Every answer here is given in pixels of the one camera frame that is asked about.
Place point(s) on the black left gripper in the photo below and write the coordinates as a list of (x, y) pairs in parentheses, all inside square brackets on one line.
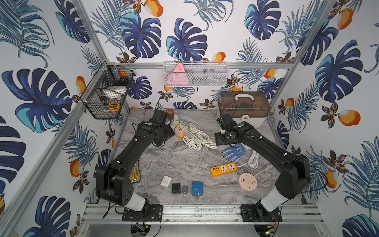
[(165, 136)]

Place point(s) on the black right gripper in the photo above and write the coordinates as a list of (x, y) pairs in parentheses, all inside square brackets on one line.
[(217, 139)]

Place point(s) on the pink cube adapter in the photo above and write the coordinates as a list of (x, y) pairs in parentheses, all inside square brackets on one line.
[(180, 129)]

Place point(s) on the white charger plug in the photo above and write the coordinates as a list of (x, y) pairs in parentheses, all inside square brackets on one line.
[(165, 181)]

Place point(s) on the round pink power socket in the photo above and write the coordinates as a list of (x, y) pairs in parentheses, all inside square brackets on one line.
[(247, 182)]

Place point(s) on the black charger plug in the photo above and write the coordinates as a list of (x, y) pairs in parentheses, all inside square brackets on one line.
[(176, 188)]

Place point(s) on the blue cube adapter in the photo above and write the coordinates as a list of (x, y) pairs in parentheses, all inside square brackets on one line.
[(197, 188)]

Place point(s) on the small grey plug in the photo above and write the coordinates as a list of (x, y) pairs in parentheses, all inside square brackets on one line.
[(185, 189)]

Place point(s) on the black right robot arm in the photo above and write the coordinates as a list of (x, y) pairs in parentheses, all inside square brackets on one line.
[(294, 169)]

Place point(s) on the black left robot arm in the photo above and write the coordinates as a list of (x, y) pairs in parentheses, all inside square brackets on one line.
[(113, 180)]

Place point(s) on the blue dotted work glove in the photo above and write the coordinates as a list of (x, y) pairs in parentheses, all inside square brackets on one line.
[(233, 153)]

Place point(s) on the brown cube adapter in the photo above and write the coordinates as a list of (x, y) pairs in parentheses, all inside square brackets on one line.
[(170, 113)]

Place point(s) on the white brown storage box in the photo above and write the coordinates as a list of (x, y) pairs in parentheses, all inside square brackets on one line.
[(252, 107)]

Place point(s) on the yellow tape measure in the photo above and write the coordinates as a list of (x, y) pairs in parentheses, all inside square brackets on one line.
[(114, 106)]

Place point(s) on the pink triangle object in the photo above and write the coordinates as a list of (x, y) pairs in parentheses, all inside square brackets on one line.
[(178, 77)]

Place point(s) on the white item in basket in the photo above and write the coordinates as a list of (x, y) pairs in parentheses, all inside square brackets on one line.
[(114, 92)]

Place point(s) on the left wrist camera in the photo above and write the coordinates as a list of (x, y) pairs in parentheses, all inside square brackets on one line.
[(159, 117)]

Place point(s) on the clear wall shelf basket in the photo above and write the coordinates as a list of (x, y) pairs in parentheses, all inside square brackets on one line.
[(201, 74)]

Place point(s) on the black wire basket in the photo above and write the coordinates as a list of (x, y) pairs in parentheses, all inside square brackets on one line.
[(106, 76)]

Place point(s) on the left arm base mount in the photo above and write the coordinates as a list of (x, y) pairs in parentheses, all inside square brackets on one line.
[(142, 212)]

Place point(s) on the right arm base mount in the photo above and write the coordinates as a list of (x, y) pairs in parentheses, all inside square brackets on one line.
[(257, 213)]

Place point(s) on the aluminium front rail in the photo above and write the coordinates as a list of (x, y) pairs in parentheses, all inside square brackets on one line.
[(205, 214)]

